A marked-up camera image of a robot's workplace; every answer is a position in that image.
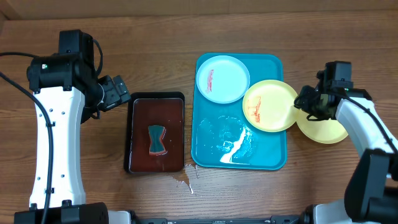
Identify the black tray with brown water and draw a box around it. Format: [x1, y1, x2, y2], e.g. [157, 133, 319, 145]
[124, 91, 185, 174]

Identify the yellow plate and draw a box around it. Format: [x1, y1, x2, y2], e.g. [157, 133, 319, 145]
[296, 110, 348, 144]
[243, 80, 298, 133]

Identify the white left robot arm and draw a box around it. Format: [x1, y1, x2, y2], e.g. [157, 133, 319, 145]
[14, 49, 133, 223]

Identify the teal plastic tray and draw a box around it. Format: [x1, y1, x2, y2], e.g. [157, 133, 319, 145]
[190, 52, 288, 171]

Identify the light blue plate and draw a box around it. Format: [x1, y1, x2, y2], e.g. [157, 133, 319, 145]
[196, 55, 250, 104]

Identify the yellow plate back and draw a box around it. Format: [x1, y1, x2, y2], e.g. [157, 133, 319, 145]
[243, 80, 298, 133]

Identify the yellow plate front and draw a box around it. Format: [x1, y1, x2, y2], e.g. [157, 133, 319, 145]
[296, 110, 348, 144]

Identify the green and orange sponge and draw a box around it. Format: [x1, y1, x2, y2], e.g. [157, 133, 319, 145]
[148, 125, 167, 156]

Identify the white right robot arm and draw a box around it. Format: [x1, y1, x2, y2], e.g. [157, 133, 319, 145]
[294, 86, 397, 223]

